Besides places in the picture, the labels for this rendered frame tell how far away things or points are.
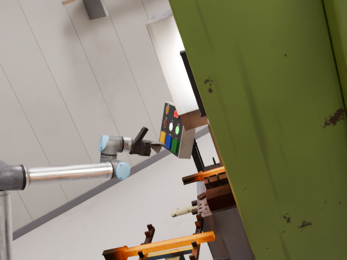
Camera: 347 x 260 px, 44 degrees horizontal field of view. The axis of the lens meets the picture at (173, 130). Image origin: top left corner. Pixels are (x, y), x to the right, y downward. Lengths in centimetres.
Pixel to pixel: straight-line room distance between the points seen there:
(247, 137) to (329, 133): 27
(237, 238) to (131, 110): 299
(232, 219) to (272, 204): 37
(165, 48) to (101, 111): 296
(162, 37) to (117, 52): 294
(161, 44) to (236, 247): 96
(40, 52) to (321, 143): 338
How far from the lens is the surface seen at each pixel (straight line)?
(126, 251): 168
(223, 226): 194
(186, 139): 241
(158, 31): 172
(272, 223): 164
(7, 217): 219
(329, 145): 153
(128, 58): 469
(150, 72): 480
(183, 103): 179
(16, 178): 200
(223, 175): 201
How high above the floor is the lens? 192
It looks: 20 degrees down
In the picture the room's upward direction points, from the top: 20 degrees counter-clockwise
